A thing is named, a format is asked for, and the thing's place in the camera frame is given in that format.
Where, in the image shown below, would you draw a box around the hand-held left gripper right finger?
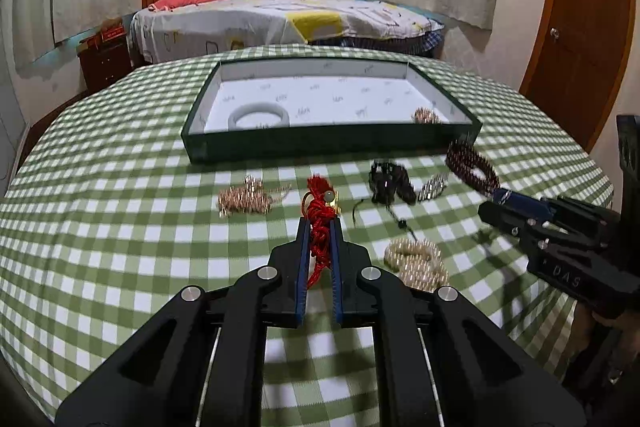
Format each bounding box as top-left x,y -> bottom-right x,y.
329,218 -> 586,427

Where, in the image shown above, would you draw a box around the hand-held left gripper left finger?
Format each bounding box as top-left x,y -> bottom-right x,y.
55,217 -> 309,427

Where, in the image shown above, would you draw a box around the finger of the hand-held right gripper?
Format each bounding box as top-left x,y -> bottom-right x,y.
491,188 -> 615,229
477,201 -> 607,254

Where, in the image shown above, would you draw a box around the red tassel gold charm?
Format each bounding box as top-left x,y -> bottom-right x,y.
299,175 -> 342,289

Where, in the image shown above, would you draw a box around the dark red bead bracelet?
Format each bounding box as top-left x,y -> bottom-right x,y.
445,141 -> 501,194

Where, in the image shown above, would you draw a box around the black bead bracelet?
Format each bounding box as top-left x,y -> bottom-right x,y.
352,160 -> 419,233

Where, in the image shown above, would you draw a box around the dark green jewelry tray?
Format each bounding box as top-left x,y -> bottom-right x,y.
181,59 -> 483,165

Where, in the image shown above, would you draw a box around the person's right hand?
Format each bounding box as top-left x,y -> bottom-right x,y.
562,302 -> 640,400

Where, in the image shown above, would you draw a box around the white jade bangle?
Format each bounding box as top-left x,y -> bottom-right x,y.
228,103 -> 291,130

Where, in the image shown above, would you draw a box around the brown wooden door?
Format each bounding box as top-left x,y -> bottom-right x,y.
519,0 -> 639,152

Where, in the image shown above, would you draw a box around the green checked tablecloth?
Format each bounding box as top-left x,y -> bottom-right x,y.
0,43 -> 616,427

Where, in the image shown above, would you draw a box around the bed with patterned cover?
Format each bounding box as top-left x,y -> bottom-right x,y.
127,0 -> 445,64

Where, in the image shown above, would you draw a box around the dark wooden nightstand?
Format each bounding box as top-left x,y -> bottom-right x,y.
77,37 -> 134,94

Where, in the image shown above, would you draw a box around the red boxes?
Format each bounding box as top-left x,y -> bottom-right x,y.
80,19 -> 126,48

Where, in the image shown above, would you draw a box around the pearl bracelet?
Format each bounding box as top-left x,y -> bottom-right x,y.
384,237 -> 450,292

